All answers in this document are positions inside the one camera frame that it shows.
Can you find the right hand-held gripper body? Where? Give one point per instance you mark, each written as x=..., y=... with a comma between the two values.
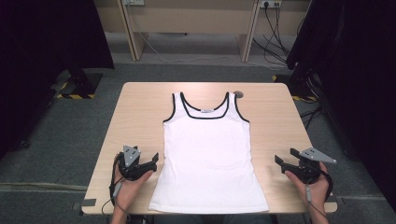
x=311, y=155

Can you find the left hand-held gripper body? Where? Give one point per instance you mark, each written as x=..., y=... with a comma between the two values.
x=130, y=155

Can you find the white tank top black trim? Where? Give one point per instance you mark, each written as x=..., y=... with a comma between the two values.
x=208, y=155

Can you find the person's left hand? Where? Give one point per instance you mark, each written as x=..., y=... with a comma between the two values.
x=130, y=193

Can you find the person's right hand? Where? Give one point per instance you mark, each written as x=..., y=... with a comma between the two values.
x=316, y=196

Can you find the yellow black hazard tape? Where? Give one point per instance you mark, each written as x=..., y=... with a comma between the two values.
x=303, y=98
x=74, y=96

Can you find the black metal stand base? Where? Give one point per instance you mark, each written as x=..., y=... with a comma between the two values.
x=82, y=82
x=300, y=85

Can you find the black curtain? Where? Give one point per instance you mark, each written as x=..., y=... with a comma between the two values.
x=46, y=46
x=358, y=77

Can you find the beige wooden desk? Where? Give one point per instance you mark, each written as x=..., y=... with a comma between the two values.
x=193, y=18

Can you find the white power socket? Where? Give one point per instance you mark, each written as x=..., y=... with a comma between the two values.
x=134, y=2
x=271, y=3

